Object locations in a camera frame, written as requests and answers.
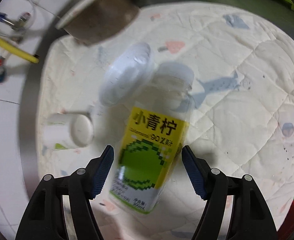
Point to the small white plastic cup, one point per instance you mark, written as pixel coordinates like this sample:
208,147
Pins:
69,131

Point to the metal saucepan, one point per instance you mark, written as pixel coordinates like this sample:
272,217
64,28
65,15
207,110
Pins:
101,17

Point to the white quilted mat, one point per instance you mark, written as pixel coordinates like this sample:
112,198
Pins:
237,105

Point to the yellow green label bottle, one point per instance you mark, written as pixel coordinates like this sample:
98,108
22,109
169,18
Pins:
147,142

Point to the clear round plastic lid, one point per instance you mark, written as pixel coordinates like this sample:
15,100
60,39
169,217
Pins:
126,75

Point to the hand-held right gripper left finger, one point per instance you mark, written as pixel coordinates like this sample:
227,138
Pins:
103,172

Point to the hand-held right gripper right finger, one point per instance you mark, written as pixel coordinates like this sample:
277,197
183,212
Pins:
193,172

